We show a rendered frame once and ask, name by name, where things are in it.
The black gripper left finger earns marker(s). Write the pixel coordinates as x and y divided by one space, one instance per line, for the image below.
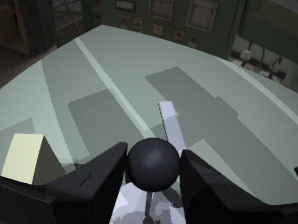
85 196

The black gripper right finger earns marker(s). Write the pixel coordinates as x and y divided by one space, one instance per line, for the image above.
211 198

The grey flat bar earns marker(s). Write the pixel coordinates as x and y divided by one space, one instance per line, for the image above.
171 127

